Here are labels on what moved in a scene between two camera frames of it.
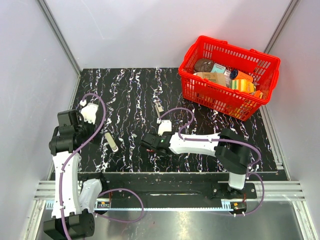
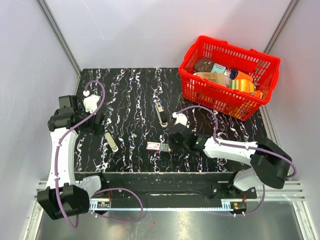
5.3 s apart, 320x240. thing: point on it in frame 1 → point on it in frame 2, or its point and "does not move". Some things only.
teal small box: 218,68 does not move
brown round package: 203,65 does not move
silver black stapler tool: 158,108 does not move
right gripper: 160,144 → 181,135
